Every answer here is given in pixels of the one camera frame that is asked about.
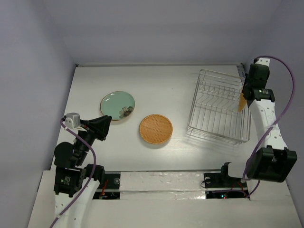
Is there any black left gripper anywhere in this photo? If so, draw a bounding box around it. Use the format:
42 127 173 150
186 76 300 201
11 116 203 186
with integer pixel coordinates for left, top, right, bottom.
75 114 112 163

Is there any large yellow woven plate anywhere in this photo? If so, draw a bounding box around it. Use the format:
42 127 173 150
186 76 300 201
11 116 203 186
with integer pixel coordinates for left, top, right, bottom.
238 92 247 113

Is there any green flower ceramic plate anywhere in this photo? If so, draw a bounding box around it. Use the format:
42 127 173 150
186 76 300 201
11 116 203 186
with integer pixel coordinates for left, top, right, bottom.
100 91 135 121

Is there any small orange woven plate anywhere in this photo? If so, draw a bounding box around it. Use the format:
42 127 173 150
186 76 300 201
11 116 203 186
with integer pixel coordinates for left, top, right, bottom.
139 114 173 144

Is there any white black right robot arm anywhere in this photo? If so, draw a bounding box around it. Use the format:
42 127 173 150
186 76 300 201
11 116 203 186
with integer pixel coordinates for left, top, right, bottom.
238 56 297 182

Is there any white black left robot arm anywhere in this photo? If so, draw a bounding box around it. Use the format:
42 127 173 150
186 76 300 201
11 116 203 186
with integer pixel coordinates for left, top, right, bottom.
50 113 112 228

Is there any white foam strip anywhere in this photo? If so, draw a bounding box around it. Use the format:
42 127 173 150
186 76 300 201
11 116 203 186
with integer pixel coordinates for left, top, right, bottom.
119 171 206 200

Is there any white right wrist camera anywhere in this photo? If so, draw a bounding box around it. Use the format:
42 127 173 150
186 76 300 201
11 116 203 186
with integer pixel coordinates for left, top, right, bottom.
253 57 270 66

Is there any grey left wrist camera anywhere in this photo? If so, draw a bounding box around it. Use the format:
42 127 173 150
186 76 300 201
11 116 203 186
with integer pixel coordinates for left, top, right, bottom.
64 113 81 129

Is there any metal wire dish rack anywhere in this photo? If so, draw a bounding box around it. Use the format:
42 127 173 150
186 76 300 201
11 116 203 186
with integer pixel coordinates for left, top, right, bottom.
188 69 251 144

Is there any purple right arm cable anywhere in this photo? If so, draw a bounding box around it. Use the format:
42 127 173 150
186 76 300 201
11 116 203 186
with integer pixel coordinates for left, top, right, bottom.
242 56 296 199

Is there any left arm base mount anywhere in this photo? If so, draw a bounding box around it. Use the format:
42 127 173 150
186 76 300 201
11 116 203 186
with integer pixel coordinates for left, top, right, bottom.
93 172 121 200

